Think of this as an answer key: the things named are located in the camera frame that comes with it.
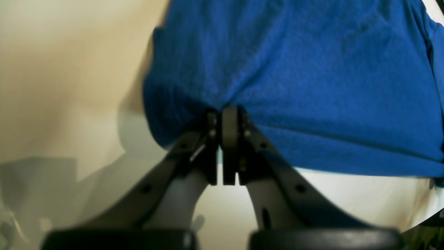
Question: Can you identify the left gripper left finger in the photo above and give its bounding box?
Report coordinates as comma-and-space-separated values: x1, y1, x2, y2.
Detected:
42, 111, 219, 250

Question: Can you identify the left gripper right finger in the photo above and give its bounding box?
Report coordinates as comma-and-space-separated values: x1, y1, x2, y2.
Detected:
222, 106, 406, 250

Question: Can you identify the dark blue t-shirt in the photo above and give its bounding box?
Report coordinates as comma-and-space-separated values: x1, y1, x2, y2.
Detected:
142, 0, 444, 178

